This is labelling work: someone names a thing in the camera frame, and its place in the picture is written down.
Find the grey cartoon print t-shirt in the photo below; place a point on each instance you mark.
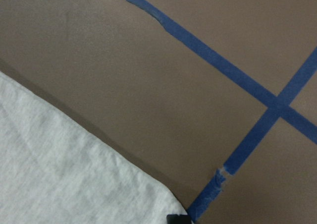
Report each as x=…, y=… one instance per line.
x=53, y=171

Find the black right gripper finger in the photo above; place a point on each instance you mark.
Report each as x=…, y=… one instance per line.
x=178, y=219

